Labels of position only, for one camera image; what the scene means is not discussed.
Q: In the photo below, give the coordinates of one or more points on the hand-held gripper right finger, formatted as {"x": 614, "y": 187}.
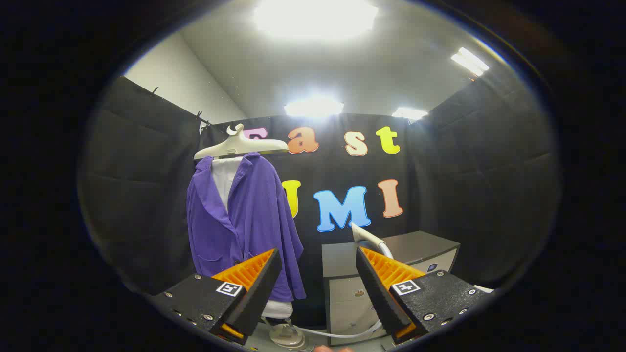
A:
{"x": 379, "y": 293}

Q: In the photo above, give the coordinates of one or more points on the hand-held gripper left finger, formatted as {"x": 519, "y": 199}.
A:
{"x": 254, "y": 293}

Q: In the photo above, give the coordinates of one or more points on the cream clothes hanger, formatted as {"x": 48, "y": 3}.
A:
{"x": 239, "y": 145}

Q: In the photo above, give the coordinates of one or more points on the grey drawer cabinet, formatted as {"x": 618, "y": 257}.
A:
{"x": 342, "y": 303}

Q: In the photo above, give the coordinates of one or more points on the round mannequin stand base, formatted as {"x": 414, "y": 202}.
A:
{"x": 286, "y": 335}

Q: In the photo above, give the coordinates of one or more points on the white mannequin torso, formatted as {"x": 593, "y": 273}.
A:
{"x": 226, "y": 181}

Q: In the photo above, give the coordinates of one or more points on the ceiling light panel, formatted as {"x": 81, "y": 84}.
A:
{"x": 313, "y": 106}
{"x": 409, "y": 113}
{"x": 469, "y": 61}
{"x": 315, "y": 17}

